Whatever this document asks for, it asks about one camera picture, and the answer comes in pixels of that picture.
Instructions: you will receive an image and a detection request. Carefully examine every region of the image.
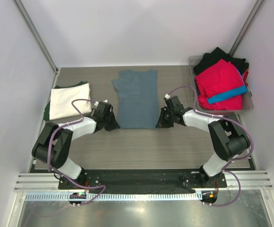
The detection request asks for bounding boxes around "grey blue t shirt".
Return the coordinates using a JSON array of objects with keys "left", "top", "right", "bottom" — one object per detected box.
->
[{"left": 112, "top": 69, "right": 159, "bottom": 129}]

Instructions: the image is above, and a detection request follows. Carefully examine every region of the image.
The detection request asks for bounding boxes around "white t shirt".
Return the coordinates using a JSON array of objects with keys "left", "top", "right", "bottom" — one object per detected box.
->
[{"left": 50, "top": 83, "right": 92, "bottom": 120}]

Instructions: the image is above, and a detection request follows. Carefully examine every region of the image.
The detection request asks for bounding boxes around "dark green t shirt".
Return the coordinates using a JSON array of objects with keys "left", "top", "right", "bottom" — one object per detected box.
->
[{"left": 43, "top": 81, "right": 88, "bottom": 121}]

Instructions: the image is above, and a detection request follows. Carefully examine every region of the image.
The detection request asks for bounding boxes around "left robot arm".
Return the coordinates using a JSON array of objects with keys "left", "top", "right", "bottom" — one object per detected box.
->
[{"left": 32, "top": 101, "right": 120, "bottom": 189}]

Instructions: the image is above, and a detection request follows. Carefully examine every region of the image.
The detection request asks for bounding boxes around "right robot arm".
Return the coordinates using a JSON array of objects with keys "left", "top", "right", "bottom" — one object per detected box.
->
[{"left": 156, "top": 94, "right": 251, "bottom": 187}]

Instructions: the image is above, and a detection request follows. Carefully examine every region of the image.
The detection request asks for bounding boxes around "red t shirt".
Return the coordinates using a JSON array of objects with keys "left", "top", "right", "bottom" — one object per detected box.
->
[{"left": 195, "top": 60, "right": 247, "bottom": 111}]

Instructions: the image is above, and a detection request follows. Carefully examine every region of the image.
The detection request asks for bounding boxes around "bright blue t shirt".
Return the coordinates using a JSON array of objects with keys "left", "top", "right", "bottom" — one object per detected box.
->
[{"left": 206, "top": 65, "right": 247, "bottom": 104}]

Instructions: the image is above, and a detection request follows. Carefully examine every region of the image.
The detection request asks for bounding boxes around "black t shirt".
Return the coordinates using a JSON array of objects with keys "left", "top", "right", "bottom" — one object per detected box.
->
[{"left": 193, "top": 47, "right": 249, "bottom": 75}]

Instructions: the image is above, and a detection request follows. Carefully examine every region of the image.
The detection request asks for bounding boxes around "grey plastic bin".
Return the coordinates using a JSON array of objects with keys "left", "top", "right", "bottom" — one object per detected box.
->
[{"left": 187, "top": 56, "right": 254, "bottom": 115}]

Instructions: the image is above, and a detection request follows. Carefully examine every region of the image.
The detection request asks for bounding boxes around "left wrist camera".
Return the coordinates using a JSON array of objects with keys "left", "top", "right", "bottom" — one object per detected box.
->
[{"left": 94, "top": 99, "right": 108, "bottom": 106}]

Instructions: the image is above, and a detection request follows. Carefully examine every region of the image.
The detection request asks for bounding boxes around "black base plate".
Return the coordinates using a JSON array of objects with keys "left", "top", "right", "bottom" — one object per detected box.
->
[{"left": 57, "top": 169, "right": 227, "bottom": 195}]

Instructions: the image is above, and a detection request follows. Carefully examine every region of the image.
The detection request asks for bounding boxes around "slotted cable duct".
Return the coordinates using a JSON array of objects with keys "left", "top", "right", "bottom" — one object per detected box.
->
[{"left": 25, "top": 192, "right": 202, "bottom": 202}]

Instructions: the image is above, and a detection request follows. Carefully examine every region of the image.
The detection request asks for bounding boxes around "aluminium front rail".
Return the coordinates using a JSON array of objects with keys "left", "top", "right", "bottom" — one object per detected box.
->
[{"left": 13, "top": 170, "right": 273, "bottom": 192}]

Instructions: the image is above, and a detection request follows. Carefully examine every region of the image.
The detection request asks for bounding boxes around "left aluminium frame post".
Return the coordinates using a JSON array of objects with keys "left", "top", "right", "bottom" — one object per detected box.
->
[{"left": 12, "top": 0, "right": 58, "bottom": 74}]

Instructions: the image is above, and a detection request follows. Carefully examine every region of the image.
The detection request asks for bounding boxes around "aluminium frame post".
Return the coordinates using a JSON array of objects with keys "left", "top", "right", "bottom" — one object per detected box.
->
[
  {"left": 12, "top": 0, "right": 58, "bottom": 74},
  {"left": 229, "top": 0, "right": 266, "bottom": 56}
]

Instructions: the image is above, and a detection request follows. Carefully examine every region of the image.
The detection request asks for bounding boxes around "right aluminium frame post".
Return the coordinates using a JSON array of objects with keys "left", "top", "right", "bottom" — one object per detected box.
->
[{"left": 229, "top": 0, "right": 266, "bottom": 56}]

